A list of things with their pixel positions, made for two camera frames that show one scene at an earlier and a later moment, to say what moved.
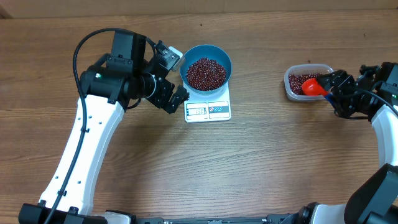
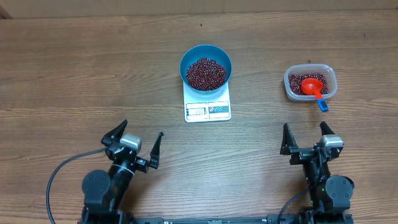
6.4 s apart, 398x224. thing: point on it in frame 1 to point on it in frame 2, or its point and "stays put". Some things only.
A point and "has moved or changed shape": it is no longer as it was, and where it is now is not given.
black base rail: x=289 y=218 stays put
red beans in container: x=296 y=80 stays put
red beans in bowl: x=206 y=74 stays put
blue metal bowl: x=212 y=52 stays put
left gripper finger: x=180 y=96 to x=154 y=158
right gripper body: x=351 y=103 to x=301 y=155
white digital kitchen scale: x=208 y=107 stays put
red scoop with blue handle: x=311 y=86 has moved or changed shape
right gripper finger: x=337 y=81 to x=325 y=130
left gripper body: x=161 y=93 to x=140 y=164
